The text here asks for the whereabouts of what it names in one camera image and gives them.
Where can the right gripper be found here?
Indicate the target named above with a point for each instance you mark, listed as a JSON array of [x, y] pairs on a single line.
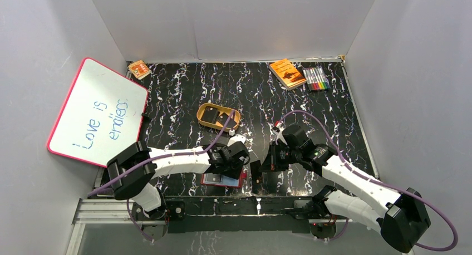
[[271, 163]]

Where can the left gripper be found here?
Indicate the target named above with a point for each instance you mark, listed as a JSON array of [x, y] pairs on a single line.
[[240, 169]]

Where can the red card holder wallet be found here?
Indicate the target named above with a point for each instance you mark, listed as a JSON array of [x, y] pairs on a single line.
[[228, 182]]

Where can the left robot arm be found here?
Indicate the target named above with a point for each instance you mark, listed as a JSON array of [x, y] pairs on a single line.
[[135, 167]]

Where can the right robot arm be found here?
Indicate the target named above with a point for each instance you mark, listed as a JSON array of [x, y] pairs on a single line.
[[400, 218]]

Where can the black cards stack in tray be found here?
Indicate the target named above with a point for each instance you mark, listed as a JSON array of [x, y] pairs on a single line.
[[210, 114]]

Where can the small orange card box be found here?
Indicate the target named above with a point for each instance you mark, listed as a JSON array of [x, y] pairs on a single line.
[[139, 69]]

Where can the tan oval tray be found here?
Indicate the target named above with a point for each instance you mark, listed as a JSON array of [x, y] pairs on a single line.
[[235, 114]]

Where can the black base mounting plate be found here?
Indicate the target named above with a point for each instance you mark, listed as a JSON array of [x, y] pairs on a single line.
[[240, 214]]

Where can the coloured marker pen pack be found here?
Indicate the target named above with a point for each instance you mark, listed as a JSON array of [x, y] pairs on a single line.
[[316, 79]]

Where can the orange book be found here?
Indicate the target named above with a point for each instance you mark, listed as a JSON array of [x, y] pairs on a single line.
[[287, 74]]

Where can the pink framed whiteboard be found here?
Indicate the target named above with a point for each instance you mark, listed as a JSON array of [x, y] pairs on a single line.
[[101, 115]]

